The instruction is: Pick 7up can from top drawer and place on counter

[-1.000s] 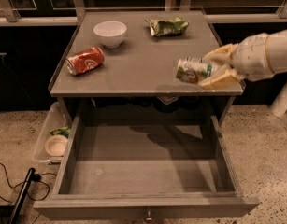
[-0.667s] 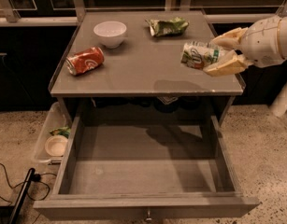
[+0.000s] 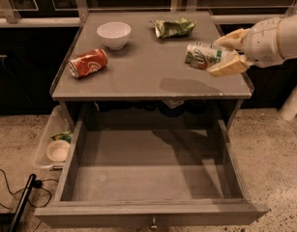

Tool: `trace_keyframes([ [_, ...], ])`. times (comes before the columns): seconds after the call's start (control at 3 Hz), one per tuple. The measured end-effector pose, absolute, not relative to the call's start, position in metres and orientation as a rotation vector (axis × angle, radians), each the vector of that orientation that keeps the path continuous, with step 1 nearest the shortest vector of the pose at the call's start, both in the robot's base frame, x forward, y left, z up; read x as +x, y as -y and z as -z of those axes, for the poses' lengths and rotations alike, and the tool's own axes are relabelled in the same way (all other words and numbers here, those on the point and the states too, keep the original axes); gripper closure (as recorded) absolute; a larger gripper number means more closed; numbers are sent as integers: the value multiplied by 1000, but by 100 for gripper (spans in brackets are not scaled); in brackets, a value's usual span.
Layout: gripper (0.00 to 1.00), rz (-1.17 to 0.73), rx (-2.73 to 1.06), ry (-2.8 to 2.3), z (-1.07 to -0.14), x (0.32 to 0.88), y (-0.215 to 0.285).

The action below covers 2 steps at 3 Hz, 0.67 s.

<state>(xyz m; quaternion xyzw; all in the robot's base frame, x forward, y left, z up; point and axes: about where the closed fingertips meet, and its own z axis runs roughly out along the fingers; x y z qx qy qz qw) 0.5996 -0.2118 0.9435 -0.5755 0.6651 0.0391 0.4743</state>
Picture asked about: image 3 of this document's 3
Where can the black floor bar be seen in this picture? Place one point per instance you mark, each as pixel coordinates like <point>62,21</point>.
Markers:
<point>22,203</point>

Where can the green bag in bin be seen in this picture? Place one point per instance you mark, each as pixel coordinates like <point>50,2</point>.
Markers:
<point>64,135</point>

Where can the small white bowl in bin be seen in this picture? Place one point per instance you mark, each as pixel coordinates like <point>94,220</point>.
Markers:
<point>58,150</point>

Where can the clear plastic bin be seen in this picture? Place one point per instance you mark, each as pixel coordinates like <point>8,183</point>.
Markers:
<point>56,123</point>

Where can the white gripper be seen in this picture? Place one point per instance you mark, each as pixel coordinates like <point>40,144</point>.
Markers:
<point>263,43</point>

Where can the grey cabinet counter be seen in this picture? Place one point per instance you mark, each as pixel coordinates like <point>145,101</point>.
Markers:
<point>147,68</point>

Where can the open grey top drawer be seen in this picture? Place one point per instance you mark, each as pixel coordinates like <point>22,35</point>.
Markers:
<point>125,177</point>

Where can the orange soda can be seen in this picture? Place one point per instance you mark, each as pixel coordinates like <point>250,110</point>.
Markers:
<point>87,63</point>

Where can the green chip bag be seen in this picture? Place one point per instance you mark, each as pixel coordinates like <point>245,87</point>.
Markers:
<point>181,27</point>

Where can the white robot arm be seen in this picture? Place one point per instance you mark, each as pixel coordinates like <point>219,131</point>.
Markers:
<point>287,38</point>

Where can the metal drawer knob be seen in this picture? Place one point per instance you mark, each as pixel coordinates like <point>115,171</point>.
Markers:
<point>153,225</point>

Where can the green 7up can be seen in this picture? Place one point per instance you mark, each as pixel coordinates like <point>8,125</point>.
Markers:
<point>205,55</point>

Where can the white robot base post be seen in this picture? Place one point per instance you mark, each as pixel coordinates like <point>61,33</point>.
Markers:
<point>289,108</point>

